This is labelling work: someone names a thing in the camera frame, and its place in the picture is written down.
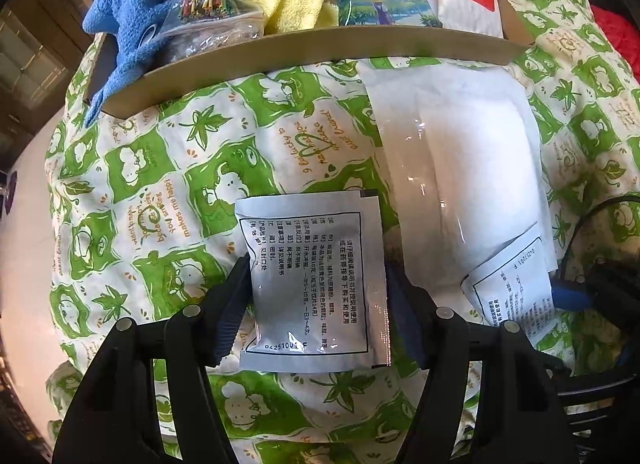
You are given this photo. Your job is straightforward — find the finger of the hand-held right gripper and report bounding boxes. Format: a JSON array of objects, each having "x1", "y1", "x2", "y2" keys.
[{"x1": 550, "y1": 259, "x2": 640, "y2": 317}]

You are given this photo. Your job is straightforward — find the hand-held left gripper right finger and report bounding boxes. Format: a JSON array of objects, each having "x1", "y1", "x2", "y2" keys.
[{"x1": 385, "y1": 264, "x2": 581, "y2": 464}]

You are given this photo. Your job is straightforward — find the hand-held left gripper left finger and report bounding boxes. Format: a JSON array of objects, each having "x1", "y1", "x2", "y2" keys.
[{"x1": 52, "y1": 254, "x2": 251, "y2": 464}]

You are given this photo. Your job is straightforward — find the white sachet with black text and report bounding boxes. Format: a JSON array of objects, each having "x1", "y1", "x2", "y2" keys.
[
  {"x1": 460, "y1": 224, "x2": 553, "y2": 345},
  {"x1": 234, "y1": 189, "x2": 393, "y2": 375}
]

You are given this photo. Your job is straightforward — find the shallow cardboard box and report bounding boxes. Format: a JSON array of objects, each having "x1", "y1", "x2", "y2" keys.
[{"x1": 82, "y1": 0, "x2": 536, "y2": 117}]

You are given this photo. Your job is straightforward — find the clear bag of colourful sticks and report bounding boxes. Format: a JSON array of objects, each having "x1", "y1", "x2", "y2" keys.
[{"x1": 157, "y1": 0, "x2": 266, "y2": 65}]

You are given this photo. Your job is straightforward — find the blue terry towel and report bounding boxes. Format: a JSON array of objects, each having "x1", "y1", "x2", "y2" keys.
[{"x1": 82, "y1": 0, "x2": 176, "y2": 127}]

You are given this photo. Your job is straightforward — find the clear pack of white pads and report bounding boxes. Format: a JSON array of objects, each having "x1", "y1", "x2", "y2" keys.
[{"x1": 357, "y1": 61, "x2": 558, "y2": 290}]

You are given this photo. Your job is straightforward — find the green and white patterned blanket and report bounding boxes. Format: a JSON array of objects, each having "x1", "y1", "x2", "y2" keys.
[{"x1": 45, "y1": 0, "x2": 640, "y2": 464}]

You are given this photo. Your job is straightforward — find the purple floor mop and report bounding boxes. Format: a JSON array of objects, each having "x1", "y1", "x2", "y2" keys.
[{"x1": 0, "y1": 171, "x2": 18, "y2": 215}]

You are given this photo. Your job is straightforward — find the red quilted cloth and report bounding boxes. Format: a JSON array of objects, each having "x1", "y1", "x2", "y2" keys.
[{"x1": 592, "y1": 6, "x2": 640, "y2": 75}]

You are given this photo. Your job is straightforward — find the wooden glass-panel doors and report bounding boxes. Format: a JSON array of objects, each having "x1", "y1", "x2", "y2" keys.
[{"x1": 0, "y1": 0, "x2": 101, "y2": 135}]

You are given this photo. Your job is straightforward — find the black cable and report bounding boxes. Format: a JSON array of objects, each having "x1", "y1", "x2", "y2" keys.
[{"x1": 555, "y1": 196, "x2": 640, "y2": 275}]

